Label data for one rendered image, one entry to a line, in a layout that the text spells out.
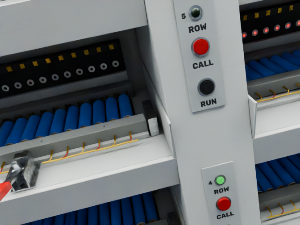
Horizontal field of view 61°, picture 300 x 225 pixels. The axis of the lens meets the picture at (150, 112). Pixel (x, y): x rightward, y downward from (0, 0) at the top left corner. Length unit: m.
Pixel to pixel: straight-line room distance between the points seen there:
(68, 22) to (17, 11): 0.05
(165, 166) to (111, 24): 0.17
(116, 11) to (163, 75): 0.08
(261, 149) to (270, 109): 0.06
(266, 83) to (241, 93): 0.10
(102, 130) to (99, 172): 0.06
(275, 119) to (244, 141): 0.06
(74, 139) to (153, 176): 0.11
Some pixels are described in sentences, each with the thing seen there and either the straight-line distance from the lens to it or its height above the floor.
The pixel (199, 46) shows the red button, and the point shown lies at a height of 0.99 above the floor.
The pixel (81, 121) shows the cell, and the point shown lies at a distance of 0.37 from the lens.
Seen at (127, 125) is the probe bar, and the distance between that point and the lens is 0.33.
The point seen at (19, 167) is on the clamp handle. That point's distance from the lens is 0.33.
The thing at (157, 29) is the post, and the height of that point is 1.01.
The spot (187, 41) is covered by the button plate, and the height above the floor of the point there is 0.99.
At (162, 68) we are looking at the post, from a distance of 0.27.
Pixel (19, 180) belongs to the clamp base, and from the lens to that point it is 0.35.
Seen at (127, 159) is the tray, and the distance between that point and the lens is 0.31.
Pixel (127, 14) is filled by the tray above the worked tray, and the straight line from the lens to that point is 0.28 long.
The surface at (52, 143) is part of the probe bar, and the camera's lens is 0.35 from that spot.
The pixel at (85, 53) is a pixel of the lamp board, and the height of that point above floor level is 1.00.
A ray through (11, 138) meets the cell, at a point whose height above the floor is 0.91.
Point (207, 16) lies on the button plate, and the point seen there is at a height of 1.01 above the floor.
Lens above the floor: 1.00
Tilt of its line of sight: 16 degrees down
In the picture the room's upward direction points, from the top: 12 degrees counter-clockwise
